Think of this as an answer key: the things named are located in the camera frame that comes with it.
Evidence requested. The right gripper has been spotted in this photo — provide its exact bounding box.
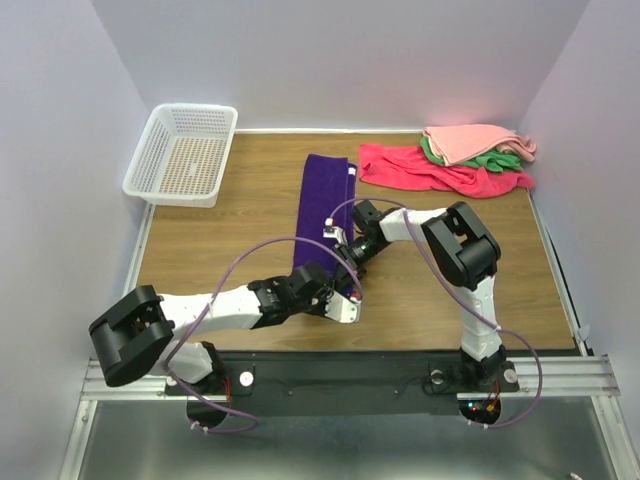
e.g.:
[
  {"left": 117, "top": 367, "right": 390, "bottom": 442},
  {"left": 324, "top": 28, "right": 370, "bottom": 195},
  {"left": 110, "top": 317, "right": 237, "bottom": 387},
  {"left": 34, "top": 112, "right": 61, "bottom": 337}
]
[{"left": 330, "top": 236, "right": 386, "bottom": 293}]

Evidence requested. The purple towel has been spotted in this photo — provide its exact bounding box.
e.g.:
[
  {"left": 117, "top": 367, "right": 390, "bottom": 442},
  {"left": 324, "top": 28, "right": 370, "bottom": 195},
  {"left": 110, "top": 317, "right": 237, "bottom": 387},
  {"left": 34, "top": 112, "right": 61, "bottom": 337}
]
[{"left": 293, "top": 154, "right": 357, "bottom": 276}]

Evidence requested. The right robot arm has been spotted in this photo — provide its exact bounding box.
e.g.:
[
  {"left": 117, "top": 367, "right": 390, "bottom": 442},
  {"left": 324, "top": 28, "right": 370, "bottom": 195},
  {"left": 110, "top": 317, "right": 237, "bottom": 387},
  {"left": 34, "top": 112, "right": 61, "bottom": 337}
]
[{"left": 323, "top": 199, "right": 506, "bottom": 390}]

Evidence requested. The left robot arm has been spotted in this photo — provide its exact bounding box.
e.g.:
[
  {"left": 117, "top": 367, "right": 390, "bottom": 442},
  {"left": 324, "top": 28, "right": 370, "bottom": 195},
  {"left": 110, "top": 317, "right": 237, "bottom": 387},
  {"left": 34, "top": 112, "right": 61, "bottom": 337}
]
[{"left": 89, "top": 262, "right": 334, "bottom": 394}]

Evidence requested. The hot pink towel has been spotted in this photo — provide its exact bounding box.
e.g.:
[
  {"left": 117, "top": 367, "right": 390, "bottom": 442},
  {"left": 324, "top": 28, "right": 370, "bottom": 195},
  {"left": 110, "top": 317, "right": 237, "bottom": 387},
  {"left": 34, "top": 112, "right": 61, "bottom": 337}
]
[{"left": 359, "top": 144, "right": 535, "bottom": 199}]

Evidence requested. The salmon pink towel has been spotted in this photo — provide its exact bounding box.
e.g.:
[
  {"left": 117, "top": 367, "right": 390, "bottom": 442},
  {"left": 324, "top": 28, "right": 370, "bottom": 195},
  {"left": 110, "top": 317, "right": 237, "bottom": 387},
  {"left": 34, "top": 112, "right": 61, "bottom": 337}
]
[{"left": 423, "top": 124, "right": 537, "bottom": 166}]

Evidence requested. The green towel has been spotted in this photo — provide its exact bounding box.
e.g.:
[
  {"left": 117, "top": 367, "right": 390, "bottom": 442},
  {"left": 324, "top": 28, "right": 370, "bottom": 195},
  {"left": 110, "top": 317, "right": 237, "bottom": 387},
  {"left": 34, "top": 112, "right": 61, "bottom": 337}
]
[{"left": 420, "top": 137, "right": 524, "bottom": 173}]

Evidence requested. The white plastic basket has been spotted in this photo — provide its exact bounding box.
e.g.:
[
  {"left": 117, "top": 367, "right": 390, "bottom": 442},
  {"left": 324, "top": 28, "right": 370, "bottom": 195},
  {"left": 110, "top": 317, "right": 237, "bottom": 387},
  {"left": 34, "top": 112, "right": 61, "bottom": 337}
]
[{"left": 122, "top": 103, "right": 238, "bottom": 208}]

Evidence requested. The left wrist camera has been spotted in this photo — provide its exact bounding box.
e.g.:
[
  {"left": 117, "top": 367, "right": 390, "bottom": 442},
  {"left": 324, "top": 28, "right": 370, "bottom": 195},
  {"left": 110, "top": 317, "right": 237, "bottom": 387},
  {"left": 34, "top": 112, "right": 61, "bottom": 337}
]
[{"left": 324, "top": 292, "right": 362, "bottom": 324}]

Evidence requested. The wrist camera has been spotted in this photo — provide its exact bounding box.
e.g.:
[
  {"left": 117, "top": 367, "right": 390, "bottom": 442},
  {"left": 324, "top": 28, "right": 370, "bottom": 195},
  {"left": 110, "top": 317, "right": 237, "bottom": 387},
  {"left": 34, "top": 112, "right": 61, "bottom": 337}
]
[
  {"left": 324, "top": 292, "right": 362, "bottom": 324},
  {"left": 322, "top": 217, "right": 347, "bottom": 245}
]

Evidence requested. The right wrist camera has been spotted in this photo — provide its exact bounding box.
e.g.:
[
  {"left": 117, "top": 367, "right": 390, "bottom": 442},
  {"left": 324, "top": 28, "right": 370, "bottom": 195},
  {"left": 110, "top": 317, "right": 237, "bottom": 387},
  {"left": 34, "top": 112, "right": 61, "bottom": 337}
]
[{"left": 322, "top": 217, "right": 347, "bottom": 245}]

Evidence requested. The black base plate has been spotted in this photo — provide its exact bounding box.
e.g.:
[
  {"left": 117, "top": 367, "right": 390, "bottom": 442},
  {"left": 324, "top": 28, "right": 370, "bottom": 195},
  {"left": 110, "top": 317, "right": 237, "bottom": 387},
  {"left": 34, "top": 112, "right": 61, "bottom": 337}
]
[{"left": 193, "top": 350, "right": 519, "bottom": 418}]

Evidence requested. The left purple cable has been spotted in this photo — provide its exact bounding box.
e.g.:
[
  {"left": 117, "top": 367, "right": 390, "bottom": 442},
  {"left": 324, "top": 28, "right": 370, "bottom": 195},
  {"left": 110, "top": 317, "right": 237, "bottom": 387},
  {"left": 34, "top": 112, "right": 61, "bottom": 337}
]
[{"left": 162, "top": 235, "right": 364, "bottom": 434}]

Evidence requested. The aluminium frame rail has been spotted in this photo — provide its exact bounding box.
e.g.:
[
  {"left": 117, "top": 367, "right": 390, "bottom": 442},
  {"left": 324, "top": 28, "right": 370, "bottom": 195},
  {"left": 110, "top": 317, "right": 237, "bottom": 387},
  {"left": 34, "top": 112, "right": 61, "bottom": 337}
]
[{"left": 81, "top": 356, "right": 620, "bottom": 401}]

